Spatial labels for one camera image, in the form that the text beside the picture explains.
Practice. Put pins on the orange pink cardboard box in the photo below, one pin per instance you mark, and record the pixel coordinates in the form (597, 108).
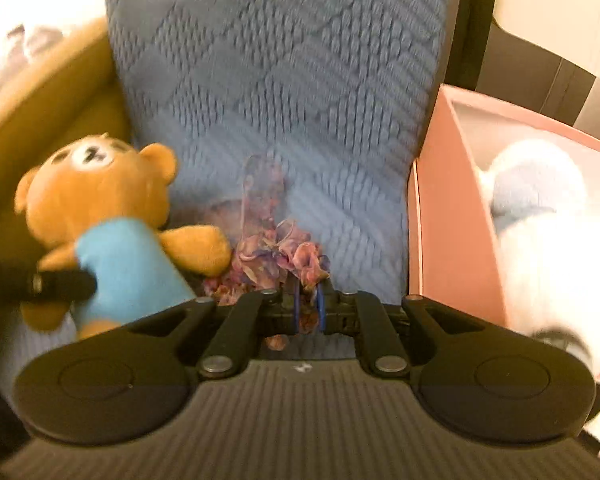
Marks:
(455, 240)

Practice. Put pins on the grey printed blanket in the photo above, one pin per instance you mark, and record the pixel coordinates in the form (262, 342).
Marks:
(27, 40)

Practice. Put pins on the white blue penguin plush toy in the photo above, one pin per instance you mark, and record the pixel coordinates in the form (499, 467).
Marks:
(545, 240)

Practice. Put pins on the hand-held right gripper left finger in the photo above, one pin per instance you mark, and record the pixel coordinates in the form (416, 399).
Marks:
(294, 312)

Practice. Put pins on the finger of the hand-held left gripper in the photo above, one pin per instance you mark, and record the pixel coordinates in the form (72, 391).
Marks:
(55, 285)

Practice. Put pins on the brown bear plush toy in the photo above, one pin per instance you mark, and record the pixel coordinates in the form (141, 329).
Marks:
(115, 195)

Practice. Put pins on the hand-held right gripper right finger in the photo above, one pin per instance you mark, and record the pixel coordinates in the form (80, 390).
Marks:
(321, 312)

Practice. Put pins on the floral fabric scrunchie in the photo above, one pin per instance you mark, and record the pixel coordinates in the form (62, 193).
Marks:
(280, 260)

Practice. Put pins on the blue textured seat cushion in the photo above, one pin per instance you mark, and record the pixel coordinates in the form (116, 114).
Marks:
(280, 85)

